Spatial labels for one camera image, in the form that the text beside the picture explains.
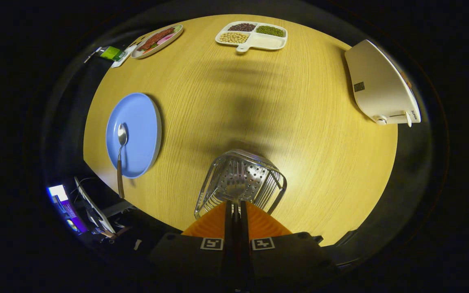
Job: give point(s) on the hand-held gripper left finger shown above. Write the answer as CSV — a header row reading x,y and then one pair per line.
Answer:
x,y
228,228

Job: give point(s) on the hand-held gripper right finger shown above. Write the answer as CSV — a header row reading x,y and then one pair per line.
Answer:
x,y
244,228

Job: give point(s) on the silver fork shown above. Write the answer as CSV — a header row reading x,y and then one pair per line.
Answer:
x,y
236,189

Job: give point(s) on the grey flat device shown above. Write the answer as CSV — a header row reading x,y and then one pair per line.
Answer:
x,y
96,213

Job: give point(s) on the blue round plate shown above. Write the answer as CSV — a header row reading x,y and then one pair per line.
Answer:
x,y
141,122

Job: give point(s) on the lit screen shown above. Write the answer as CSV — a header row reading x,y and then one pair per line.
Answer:
x,y
57,191

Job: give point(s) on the white divided dish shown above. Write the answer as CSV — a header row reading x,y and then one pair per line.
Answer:
x,y
267,42

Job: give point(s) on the pile of yellow soybeans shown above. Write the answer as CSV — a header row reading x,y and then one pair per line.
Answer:
x,y
234,38

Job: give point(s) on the white toaster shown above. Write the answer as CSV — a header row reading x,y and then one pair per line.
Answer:
x,y
377,81

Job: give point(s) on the pile of green beans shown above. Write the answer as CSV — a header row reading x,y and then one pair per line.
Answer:
x,y
270,31

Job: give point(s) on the white square coaster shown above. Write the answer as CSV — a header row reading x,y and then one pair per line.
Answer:
x,y
122,59

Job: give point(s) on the pile of dark red beans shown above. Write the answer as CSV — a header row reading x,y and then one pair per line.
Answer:
x,y
242,27

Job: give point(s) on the brown meat slices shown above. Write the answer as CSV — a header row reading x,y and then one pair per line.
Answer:
x,y
155,38

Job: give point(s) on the oval plate with food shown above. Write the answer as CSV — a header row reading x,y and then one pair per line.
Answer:
x,y
177,29

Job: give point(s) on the green label plastic bottle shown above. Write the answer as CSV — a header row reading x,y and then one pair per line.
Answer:
x,y
111,53

